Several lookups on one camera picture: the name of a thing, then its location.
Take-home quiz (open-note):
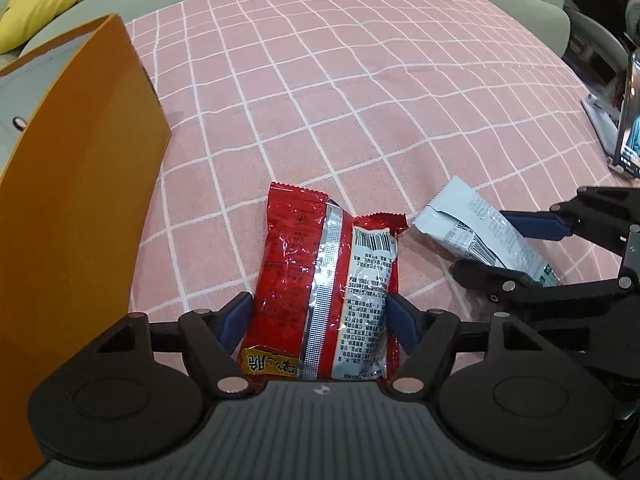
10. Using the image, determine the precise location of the white snack packet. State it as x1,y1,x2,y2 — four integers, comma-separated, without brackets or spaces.
413,176,561,287

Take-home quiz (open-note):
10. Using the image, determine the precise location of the red silver snack packet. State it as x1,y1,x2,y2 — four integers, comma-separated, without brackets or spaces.
239,182,408,382

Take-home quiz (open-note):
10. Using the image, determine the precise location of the smartphone on stand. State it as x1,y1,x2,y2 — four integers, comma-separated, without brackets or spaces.
582,49,639,179

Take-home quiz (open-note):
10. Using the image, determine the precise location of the pink checkered tablecloth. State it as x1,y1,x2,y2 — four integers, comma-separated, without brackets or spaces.
127,0,622,322

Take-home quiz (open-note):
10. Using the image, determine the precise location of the orange storage box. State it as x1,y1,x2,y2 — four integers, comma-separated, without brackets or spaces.
1,14,170,479

